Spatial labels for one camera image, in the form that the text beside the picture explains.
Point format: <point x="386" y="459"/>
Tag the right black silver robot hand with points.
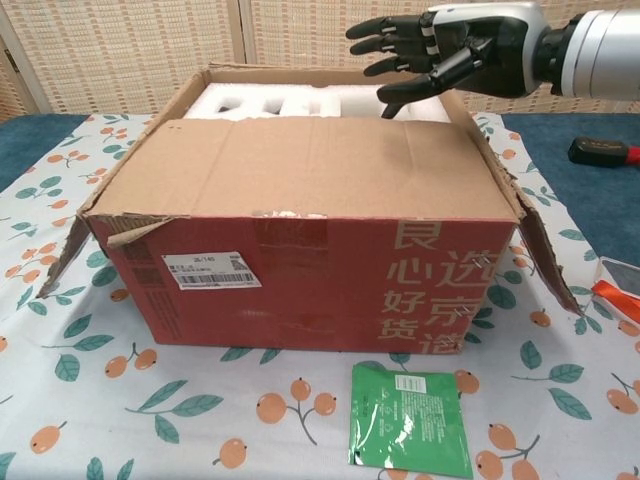
<point x="500" y="50"/>

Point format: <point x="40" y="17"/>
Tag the red cardboard shipping box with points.
<point x="300" y="200"/>

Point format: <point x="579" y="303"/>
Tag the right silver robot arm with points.
<point x="600" y="50"/>

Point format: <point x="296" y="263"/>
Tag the black key fob red tag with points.
<point x="597" y="150"/>

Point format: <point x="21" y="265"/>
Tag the white foam insert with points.
<point x="260" y="102"/>

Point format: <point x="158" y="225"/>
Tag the white card holder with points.
<point x="622" y="275"/>

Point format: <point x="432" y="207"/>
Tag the woven bamboo folding screen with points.
<point x="125" y="45"/>

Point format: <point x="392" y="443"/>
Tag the green foil sachet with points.
<point x="410" y="425"/>

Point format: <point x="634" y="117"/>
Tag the floral print tablecloth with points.
<point x="150" y="400"/>

